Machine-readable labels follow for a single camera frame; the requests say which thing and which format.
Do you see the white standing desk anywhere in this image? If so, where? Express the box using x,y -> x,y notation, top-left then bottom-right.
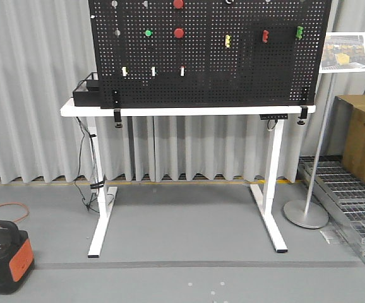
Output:
60,98 -> 316,258

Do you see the metal floor grating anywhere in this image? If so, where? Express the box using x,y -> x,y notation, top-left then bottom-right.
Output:
313,155 -> 365,264

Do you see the red lever handle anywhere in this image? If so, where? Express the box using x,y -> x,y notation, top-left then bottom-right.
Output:
262,30 -> 269,44

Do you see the orange extension cable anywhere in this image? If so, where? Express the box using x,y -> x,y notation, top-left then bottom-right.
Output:
0,203 -> 30,223

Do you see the desk height control panel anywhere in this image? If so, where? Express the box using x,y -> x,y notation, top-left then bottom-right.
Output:
260,114 -> 288,121

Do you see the right black table clamp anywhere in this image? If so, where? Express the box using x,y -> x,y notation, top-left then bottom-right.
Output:
297,86 -> 310,126

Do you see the lower red round knob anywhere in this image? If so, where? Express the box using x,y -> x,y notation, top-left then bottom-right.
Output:
173,28 -> 185,39

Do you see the white yellow toggle switch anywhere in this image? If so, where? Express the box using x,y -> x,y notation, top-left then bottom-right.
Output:
121,66 -> 128,77

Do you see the black desk power cable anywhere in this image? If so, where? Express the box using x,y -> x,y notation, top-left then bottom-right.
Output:
73,116 -> 115,213

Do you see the upper red round knob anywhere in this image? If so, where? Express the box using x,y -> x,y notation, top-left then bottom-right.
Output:
173,0 -> 184,9

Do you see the black orange power station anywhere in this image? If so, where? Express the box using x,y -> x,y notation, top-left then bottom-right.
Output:
0,220 -> 34,294

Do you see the printed photo sign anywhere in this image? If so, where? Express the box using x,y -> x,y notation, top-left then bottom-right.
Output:
319,32 -> 365,74

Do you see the black table clamp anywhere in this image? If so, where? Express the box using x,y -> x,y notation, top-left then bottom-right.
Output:
297,86 -> 310,126
112,90 -> 123,128

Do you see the silver sign stand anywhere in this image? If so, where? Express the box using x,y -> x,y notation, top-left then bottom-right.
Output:
283,73 -> 337,229

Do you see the black tray box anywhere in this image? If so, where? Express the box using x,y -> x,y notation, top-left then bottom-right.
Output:
73,72 -> 101,107

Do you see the black perforated pegboard panel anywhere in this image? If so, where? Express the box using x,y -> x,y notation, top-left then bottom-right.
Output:
88,1 -> 332,109

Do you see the green lever handle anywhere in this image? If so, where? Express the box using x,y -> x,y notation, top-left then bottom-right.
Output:
296,26 -> 304,40

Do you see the brown cardboard box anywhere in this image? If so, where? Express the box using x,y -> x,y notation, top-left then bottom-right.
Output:
336,93 -> 365,199

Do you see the left black table clamp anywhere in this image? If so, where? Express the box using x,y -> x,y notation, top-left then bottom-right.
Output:
112,90 -> 123,128

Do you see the yellow lever handle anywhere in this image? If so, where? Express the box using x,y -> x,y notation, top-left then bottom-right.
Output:
225,35 -> 231,48

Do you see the red round knob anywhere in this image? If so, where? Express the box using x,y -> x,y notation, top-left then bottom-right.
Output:
173,0 -> 184,9
173,28 -> 185,39

